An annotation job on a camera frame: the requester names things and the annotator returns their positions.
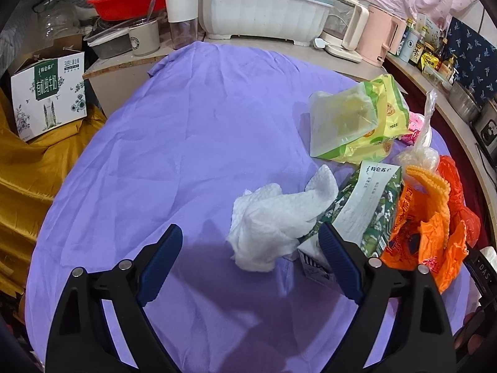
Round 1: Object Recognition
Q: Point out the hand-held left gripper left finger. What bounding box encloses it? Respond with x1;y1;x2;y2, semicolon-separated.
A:
50;223;184;373

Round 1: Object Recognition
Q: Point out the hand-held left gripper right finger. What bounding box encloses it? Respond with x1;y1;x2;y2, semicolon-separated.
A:
317;221;455;373

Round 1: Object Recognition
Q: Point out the green milk carton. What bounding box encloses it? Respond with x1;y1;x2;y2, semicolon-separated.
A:
297;160;402;286

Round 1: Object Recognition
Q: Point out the orange plastic bag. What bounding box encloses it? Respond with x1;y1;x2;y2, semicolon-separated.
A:
381;186;470;294

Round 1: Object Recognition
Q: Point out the white paper towel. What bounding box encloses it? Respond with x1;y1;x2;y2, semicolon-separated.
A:
227;164;339;273

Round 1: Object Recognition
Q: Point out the yellow-green snack bag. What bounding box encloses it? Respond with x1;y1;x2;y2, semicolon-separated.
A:
311;74;410;164

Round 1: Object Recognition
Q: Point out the red plastic bag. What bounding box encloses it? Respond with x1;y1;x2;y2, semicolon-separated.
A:
437;155;482;247

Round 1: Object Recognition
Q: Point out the orange foam net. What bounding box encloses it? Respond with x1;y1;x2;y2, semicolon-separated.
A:
404;165;453;249

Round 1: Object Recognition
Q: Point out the purple cloth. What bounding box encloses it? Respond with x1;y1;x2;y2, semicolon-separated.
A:
25;41;482;373

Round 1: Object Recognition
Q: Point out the knotted clear plastic bag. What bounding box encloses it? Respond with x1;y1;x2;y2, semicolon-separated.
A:
396;89;441;172

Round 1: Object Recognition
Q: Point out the silver rice cooker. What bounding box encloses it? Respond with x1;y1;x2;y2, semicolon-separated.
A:
472;99;497;152

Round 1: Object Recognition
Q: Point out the yellow cloth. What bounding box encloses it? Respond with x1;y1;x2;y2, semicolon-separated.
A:
0;85;107;300

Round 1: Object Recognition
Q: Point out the dark red cloth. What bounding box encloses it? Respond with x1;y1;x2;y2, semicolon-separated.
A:
400;81;486;203

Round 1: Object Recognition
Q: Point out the steel pot with lid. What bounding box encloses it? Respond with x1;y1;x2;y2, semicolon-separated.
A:
448;81;480;123

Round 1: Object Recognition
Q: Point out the white printed cardboard box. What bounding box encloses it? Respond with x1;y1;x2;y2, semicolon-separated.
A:
10;48;88;142

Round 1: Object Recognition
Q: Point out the clear plastic food box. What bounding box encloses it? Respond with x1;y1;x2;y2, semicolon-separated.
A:
424;65;451;86

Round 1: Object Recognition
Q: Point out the oil bottle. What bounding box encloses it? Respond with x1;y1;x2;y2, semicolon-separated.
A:
440;55;457;82

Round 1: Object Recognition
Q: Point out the blue floral cloth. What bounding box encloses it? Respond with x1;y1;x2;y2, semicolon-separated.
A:
443;16;497;105

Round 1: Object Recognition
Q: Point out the grey plastic container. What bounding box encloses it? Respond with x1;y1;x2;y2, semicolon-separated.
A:
89;27;133;60

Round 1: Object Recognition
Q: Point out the white mug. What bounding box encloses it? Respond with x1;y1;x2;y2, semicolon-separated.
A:
128;19;162;57

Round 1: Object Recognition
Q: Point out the pale blue tea tin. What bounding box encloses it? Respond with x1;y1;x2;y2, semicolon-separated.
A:
408;29;426;65

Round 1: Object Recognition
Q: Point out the pink electric kettle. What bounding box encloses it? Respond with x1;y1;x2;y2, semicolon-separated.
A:
357;4;406;67

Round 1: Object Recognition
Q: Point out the white glass kettle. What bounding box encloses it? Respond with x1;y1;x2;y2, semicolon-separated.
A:
320;0;369;63

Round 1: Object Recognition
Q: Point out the grey patterned curtain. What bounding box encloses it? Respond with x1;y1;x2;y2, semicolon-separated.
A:
0;0;98;74

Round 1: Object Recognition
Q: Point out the white blender cup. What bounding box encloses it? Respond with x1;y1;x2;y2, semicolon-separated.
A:
163;0;200;50

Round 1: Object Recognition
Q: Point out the white dish drainer with lid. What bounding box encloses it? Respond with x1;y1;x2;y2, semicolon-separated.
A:
198;0;336;45

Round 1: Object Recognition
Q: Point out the clear glass jar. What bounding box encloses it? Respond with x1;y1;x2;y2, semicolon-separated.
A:
37;2;82;39

